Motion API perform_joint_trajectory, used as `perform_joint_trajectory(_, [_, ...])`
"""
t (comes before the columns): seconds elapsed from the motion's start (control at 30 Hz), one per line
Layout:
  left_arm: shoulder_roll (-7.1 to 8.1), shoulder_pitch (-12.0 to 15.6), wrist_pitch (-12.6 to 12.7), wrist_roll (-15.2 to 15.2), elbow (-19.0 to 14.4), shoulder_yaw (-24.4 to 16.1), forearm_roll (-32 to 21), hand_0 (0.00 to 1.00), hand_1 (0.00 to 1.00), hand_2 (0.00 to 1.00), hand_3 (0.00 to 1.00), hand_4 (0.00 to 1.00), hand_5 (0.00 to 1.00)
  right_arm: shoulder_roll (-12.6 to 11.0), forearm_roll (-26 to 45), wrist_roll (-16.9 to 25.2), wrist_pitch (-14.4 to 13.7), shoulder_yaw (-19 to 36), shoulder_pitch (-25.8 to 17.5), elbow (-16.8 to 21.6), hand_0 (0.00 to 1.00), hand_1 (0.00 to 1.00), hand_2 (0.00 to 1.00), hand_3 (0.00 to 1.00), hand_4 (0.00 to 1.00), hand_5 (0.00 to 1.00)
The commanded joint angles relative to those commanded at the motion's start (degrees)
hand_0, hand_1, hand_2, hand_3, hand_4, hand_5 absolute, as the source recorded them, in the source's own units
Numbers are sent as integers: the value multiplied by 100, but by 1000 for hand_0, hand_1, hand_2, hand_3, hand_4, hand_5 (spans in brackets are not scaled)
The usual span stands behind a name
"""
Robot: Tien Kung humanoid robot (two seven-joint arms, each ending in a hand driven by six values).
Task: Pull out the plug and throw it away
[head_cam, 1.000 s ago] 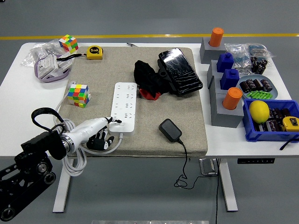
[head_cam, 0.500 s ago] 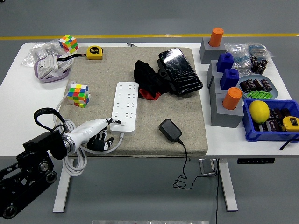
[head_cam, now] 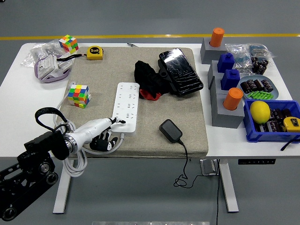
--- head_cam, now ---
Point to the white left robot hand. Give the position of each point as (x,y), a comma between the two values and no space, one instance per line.
(91,130)

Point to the white power strip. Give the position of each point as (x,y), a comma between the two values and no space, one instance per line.
(126,103)

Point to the black power adapter plug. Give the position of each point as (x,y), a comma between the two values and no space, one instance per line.
(170,130)

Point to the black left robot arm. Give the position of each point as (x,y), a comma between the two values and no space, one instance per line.
(23,178)

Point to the large colourful puzzle cube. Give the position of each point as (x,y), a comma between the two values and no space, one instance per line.
(78,95)

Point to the grey-brown fabric mat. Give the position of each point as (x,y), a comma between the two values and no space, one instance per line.
(145,140)

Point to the purple tray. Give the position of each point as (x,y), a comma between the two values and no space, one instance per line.
(50,80)

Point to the white table leg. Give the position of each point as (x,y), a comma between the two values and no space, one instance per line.
(63,192)
(228,187)

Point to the black cloth with red patch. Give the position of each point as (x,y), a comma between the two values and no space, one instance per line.
(150,77)

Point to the white plastic parts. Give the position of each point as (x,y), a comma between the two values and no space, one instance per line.
(47,64)

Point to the small colourful puzzle cube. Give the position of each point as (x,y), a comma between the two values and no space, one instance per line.
(68,44)

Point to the black phone stand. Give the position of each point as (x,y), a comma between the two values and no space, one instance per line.
(163,72)

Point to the clear bags of white parts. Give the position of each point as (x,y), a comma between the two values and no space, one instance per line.
(42,50)

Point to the small silver pen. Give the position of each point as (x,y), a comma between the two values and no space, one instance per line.
(131,44)

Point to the yellow floor tape line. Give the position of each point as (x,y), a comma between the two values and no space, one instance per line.
(140,36)

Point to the black smartphone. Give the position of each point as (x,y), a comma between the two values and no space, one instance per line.
(180,70)

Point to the grey block with square hole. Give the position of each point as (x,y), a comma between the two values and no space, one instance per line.
(216,87)
(212,70)

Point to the grey block with round hole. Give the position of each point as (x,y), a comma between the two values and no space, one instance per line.
(206,52)
(225,119)

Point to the orange cylinder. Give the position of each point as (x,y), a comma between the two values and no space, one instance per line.
(232,99)
(216,37)

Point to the blue square peg block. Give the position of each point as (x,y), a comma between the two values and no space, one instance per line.
(230,80)
(225,63)

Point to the clear bag of small parts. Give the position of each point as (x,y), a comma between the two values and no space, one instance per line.
(237,54)

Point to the black table control panel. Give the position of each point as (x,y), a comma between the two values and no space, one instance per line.
(256,161)

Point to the yellow lemon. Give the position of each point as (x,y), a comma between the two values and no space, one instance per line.
(260,112)

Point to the black capacitors on plate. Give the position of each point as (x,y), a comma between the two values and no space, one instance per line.
(256,84)

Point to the green batteries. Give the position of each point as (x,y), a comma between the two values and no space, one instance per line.
(260,95)

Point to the blue plastic bin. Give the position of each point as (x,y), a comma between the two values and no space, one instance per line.
(269,137)

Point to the loose pile of black capacitors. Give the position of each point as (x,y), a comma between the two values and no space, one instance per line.
(259,65)

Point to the black capacitors in bin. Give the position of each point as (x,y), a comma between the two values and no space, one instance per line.
(275,124)

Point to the clear bag of blue parts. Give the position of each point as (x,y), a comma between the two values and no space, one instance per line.
(259,49)

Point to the pale blue oval plate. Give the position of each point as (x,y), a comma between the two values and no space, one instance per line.
(275,91)

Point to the yellow tape measure in bin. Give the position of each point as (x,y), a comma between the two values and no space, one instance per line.
(291,124)

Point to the silver bracket under table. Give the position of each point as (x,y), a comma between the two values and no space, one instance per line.
(206,167)

